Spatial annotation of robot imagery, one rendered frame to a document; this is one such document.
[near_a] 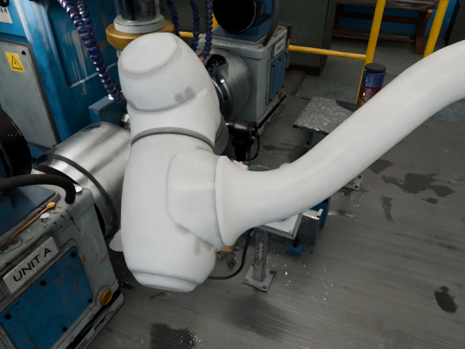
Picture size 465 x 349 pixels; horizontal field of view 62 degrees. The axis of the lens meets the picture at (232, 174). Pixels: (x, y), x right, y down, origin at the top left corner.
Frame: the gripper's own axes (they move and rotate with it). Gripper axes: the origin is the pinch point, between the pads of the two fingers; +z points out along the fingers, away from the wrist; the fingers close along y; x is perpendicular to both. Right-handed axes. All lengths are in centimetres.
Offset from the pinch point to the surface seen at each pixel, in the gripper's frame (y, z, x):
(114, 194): 25.2, 0.6, 9.6
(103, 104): 48, 9, -14
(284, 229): -11.4, 8.7, 3.2
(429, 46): -33, 174, -193
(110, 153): 30.0, -1.1, 1.4
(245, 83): 25, 39, -48
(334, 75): 46, 279, -230
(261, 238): -5.5, 17.7, 5.0
